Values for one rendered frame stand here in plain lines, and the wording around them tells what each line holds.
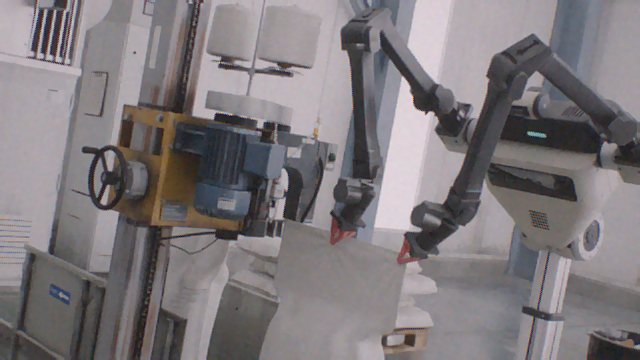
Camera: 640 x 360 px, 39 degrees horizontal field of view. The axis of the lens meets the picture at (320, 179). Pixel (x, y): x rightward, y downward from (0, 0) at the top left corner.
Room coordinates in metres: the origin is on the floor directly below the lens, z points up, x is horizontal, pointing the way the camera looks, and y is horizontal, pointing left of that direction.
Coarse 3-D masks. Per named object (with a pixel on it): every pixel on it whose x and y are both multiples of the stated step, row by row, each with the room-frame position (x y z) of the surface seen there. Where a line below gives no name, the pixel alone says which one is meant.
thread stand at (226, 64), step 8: (264, 0) 2.64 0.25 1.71; (264, 8) 2.64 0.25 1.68; (256, 48) 2.64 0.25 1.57; (256, 56) 2.64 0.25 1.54; (216, 64) 2.78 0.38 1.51; (224, 64) 2.71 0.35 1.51; (232, 64) 2.68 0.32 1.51; (248, 72) 2.63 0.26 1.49; (256, 72) 2.63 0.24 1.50; (264, 72) 2.60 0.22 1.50; (272, 72) 2.58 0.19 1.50; (280, 72) 2.55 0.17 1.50; (288, 72) 2.52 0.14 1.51; (296, 72) 2.51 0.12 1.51; (248, 88) 2.64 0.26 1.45; (248, 96) 2.62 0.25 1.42
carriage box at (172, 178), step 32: (128, 128) 2.62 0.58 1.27; (256, 128) 2.67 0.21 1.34; (128, 160) 2.56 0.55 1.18; (160, 160) 2.44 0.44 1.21; (192, 160) 2.52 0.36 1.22; (160, 192) 2.45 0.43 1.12; (192, 192) 2.53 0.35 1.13; (160, 224) 2.47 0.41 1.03; (192, 224) 2.55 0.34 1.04; (224, 224) 2.63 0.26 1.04
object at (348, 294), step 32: (288, 224) 2.71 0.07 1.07; (288, 256) 2.69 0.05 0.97; (320, 256) 2.61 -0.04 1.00; (352, 256) 2.52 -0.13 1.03; (384, 256) 2.42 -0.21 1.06; (288, 288) 2.67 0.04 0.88; (320, 288) 2.59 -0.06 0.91; (352, 288) 2.50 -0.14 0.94; (384, 288) 2.41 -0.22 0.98; (288, 320) 2.57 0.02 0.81; (320, 320) 2.52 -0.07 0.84; (352, 320) 2.46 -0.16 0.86; (384, 320) 2.39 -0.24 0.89; (288, 352) 2.54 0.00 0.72; (320, 352) 2.46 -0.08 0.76; (352, 352) 2.41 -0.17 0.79
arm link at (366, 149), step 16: (368, 32) 2.40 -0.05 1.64; (352, 48) 2.44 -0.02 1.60; (368, 48) 2.41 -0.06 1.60; (352, 64) 2.45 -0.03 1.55; (368, 64) 2.45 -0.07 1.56; (352, 80) 2.46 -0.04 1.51; (368, 80) 2.45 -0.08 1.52; (352, 96) 2.48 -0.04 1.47; (368, 96) 2.46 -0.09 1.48; (368, 112) 2.47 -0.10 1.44; (368, 128) 2.48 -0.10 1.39; (368, 144) 2.48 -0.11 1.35; (352, 160) 2.52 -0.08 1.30; (368, 160) 2.48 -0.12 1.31; (368, 176) 2.50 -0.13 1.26
